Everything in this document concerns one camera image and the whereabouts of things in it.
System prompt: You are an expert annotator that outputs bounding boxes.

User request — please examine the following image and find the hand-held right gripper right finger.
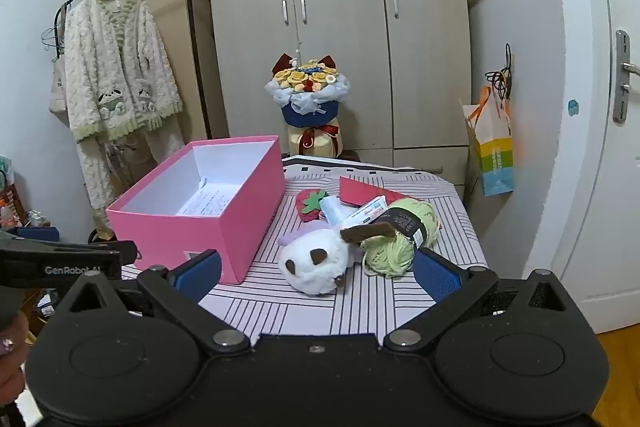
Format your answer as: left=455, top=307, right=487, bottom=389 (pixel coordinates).
left=383, top=247, right=572, bottom=354

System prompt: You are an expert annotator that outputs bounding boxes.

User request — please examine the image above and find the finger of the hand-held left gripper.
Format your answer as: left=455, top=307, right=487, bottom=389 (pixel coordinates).
left=49, top=239, right=141, bottom=265

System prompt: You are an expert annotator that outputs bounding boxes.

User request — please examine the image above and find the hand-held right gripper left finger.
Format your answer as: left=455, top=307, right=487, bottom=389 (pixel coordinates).
left=69, top=250, right=252, bottom=356

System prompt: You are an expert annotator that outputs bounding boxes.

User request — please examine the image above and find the pink cardboard box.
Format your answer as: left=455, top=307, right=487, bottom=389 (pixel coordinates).
left=106, top=135, right=286, bottom=285

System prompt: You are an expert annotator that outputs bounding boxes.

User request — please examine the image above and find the green yarn ball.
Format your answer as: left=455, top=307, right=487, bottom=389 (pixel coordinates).
left=361, top=198, right=442, bottom=279

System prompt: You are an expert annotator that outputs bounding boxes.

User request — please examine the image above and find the printed white paper sheet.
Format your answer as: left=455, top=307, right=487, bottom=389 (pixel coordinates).
left=176, top=178, right=247, bottom=219

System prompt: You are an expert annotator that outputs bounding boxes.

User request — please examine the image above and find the white brown plush dog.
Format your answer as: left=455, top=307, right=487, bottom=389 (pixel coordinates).
left=278, top=222, right=398, bottom=297

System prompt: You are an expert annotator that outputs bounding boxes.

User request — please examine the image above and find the red envelope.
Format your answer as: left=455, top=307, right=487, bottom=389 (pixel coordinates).
left=339, top=176, right=418, bottom=208

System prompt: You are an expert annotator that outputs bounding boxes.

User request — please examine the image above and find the light blue wet wipes packet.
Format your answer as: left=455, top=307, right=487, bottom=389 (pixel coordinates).
left=320, top=196, right=351, bottom=228

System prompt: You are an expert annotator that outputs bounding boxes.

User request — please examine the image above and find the person's left hand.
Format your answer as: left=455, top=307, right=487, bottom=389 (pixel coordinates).
left=0, top=309, right=32, bottom=411

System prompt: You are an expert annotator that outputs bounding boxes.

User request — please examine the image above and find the pile of small clutter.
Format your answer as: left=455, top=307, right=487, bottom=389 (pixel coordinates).
left=0, top=154, right=61, bottom=243

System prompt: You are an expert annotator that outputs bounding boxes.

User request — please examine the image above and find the white printed tissue packet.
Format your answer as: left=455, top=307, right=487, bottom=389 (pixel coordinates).
left=345, top=198, right=390, bottom=227

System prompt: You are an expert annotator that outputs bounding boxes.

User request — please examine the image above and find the red strawberry plush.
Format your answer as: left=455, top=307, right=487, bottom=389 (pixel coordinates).
left=296, top=188, right=328, bottom=223

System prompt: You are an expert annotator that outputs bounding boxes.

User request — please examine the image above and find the colourful striped paper bag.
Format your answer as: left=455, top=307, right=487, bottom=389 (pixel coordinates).
left=461, top=86, right=516, bottom=198

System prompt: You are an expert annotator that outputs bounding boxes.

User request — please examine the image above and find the cream tote bag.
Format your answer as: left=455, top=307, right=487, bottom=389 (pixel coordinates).
left=48, top=52, right=71, bottom=128

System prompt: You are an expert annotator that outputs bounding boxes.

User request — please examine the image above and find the white door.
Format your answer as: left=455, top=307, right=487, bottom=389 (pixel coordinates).
left=530, top=0, right=640, bottom=333

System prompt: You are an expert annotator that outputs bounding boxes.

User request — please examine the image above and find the cream green fleece robe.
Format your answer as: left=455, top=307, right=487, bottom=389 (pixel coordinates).
left=64, top=0, right=185, bottom=240

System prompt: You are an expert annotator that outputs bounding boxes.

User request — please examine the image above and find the yellow flower bouquet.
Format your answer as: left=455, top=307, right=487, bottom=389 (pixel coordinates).
left=264, top=49, right=352, bottom=158

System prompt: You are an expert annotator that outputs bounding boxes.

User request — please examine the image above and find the grey three-door wardrobe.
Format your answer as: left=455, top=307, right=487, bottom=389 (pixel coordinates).
left=204, top=0, right=473, bottom=188

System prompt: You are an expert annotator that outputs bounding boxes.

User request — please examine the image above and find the wire hanger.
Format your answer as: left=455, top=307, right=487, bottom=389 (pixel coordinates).
left=40, top=2, right=68, bottom=55

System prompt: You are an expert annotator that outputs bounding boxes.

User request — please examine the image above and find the metal door handle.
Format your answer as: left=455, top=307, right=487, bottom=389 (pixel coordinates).
left=612, top=29, right=640, bottom=125

